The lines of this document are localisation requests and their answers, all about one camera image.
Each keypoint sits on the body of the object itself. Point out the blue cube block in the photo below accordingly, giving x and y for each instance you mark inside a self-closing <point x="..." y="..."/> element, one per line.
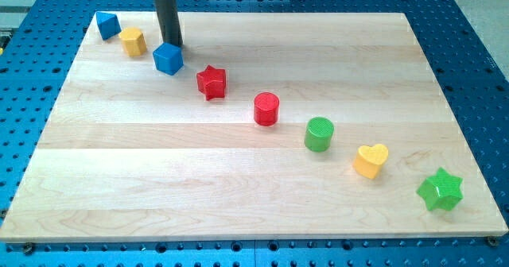
<point x="168" y="58"/>

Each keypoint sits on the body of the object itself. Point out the green cylinder block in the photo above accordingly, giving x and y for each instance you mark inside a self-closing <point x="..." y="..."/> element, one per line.
<point x="318" y="134"/>

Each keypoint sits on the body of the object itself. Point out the yellow heart block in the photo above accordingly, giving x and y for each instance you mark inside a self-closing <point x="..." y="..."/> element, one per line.
<point x="369" y="160"/>

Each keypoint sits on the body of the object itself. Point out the yellow hexagon block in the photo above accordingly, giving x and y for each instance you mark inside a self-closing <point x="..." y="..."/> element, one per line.
<point x="133" y="41"/>

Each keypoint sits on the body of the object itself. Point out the red cylinder block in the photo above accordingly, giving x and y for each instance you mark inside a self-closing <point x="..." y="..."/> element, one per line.
<point x="266" y="107"/>

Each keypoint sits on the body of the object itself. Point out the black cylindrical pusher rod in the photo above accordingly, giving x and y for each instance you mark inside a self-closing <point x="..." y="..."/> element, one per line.
<point x="168" y="20"/>

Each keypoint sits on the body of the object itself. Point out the blue triangular prism block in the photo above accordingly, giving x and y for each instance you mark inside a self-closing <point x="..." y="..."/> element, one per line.
<point x="108" y="25"/>

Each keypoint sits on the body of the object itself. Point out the green star block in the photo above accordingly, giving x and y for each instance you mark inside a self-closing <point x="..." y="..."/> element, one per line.
<point x="441" y="190"/>

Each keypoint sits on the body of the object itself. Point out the light wooden board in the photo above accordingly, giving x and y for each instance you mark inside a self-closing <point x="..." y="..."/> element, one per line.
<point x="130" y="154"/>

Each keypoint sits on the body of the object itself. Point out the right board clamp screw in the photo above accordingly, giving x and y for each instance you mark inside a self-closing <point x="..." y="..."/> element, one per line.
<point x="492" y="241"/>

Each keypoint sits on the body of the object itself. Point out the red star block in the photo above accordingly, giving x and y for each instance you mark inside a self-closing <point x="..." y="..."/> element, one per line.
<point x="212" y="82"/>

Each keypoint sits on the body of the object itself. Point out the left board clamp screw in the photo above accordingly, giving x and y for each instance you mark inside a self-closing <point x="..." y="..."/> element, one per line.
<point x="28" y="248"/>

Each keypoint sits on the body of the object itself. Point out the board clamp screw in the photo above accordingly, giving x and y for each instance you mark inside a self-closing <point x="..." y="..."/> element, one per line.
<point x="492" y="241"/>
<point x="28" y="248"/>

